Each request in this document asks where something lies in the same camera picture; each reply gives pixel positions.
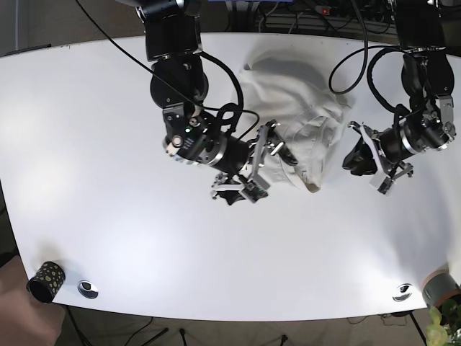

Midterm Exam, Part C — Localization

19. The grey plant pot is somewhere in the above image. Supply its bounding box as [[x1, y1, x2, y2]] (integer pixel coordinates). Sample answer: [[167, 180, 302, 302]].
[[421, 270, 460, 308]]

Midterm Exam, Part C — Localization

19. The black gold-dotted cup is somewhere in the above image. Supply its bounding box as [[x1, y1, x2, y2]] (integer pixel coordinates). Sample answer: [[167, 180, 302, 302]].
[[26, 261, 66, 303]]

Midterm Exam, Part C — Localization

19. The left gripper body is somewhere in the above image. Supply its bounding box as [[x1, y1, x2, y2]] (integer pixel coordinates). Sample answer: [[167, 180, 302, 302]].
[[348, 121, 415, 195]]

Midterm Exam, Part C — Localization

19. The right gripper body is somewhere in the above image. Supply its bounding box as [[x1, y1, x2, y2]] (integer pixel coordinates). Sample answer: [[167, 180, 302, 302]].
[[211, 120, 285, 203]]

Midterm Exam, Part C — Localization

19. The person's hand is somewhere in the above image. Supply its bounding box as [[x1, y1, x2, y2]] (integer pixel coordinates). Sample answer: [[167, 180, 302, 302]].
[[1, 253, 66, 345]]

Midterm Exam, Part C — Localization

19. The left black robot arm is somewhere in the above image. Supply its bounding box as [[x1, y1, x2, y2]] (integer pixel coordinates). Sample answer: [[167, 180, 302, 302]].
[[342, 1, 457, 195]]

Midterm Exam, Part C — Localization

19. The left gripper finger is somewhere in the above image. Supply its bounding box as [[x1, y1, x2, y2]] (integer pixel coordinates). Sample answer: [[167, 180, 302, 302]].
[[342, 144, 377, 176]]

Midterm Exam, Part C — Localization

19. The cream graphic print T-shirt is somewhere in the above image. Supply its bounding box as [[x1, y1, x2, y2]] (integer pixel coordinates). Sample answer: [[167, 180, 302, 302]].
[[238, 50, 350, 193]]

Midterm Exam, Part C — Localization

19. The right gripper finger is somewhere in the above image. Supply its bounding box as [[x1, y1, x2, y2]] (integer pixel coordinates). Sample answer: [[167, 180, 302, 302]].
[[222, 186, 244, 205], [276, 144, 297, 167]]

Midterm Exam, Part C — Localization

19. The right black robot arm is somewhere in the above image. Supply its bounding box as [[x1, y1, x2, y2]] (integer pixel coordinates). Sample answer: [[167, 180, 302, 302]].
[[132, 1, 297, 205]]

